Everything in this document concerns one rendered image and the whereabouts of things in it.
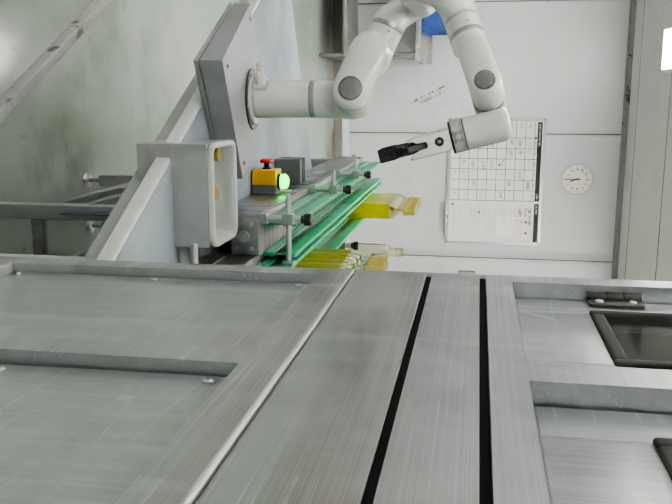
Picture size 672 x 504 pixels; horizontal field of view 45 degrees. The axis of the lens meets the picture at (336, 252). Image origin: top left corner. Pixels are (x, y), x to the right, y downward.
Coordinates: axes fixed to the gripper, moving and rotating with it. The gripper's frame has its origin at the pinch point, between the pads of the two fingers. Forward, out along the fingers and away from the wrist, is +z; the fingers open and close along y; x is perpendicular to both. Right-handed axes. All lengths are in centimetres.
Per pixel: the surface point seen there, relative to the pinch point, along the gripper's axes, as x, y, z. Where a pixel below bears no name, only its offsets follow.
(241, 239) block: -10.5, -7.5, 37.7
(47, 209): 8, 6, 92
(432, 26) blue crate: 73, 530, 1
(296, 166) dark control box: 1, 61, 37
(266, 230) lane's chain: -10.8, 2.0, 34.0
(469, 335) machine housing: -13, -116, -17
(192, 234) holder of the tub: -5.1, -25.9, 41.7
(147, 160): 12, -26, 47
